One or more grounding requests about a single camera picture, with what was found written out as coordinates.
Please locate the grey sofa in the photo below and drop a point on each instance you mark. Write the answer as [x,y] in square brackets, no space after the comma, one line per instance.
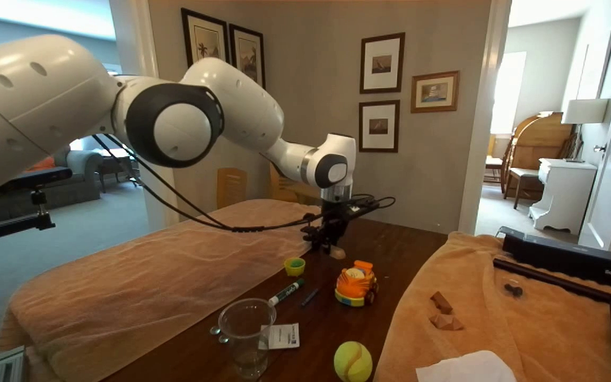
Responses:
[100,166]

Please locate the wooden rounded chair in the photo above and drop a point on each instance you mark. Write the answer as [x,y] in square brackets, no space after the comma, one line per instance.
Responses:
[535,150]

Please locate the black picture frame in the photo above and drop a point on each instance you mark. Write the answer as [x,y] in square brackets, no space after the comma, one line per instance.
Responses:
[248,54]
[379,126]
[204,36]
[382,62]

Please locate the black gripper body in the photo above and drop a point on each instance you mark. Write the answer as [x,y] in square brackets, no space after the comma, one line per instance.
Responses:
[336,212]

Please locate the yellow wooden chair back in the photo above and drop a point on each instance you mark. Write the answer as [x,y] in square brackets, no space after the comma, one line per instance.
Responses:
[233,187]

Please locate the large orange towel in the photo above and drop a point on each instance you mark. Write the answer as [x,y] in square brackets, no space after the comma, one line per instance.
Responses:
[150,283]

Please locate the small black object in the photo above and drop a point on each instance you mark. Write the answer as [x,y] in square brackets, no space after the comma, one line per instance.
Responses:
[515,289]

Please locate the white cabinet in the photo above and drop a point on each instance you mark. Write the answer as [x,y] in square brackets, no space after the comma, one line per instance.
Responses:
[564,194]

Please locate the small green-yellow cup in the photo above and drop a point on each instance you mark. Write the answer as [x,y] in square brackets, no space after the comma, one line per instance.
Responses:
[294,266]

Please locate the orange toy truck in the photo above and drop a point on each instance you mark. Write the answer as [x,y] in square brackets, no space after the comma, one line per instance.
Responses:
[358,283]

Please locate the clear plastic cup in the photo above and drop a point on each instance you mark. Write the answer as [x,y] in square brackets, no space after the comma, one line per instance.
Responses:
[245,340]

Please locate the brown wooden picture frame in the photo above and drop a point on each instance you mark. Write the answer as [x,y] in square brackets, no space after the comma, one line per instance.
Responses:
[435,90]

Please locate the white shade lamp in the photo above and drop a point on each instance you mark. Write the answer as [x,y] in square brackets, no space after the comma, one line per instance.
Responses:
[586,109]

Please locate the yellow-green tennis ball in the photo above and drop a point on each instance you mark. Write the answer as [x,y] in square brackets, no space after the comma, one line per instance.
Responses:
[354,360]

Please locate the white green marker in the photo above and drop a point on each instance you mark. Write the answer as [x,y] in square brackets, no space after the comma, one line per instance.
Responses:
[286,290]

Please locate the orange towel with clutter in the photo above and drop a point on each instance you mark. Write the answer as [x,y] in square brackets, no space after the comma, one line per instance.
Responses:
[519,332]

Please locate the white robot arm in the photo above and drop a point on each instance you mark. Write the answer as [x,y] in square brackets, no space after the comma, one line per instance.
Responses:
[234,97]

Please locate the small wooden block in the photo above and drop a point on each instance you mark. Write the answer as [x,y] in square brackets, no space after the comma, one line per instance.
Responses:
[339,252]

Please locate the long black case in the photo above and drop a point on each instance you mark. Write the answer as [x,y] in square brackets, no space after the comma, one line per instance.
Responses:
[574,256]

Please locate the white tissue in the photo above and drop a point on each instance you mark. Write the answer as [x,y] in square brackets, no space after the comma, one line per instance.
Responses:
[468,367]

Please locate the brown wood piece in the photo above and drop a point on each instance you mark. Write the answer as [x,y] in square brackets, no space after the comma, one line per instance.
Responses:
[443,302]

